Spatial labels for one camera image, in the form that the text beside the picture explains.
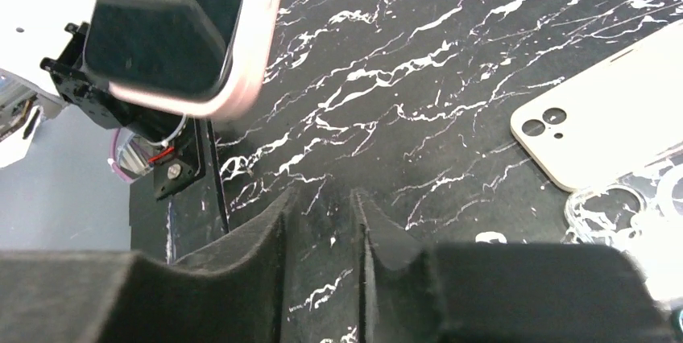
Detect pink case phone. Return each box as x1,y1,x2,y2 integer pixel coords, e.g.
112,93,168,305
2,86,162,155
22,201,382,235
83,0,280,121

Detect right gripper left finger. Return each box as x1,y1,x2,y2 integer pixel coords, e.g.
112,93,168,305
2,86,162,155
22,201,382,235
1,189,296,342

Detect clear phone case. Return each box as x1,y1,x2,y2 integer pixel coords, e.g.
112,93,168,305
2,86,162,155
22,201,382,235
564,150,682,310

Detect beige phone case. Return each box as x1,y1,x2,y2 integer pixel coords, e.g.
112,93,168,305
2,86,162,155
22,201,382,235
510,21,682,192

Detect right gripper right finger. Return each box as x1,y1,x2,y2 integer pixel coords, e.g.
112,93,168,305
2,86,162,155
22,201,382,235
352,189,675,342

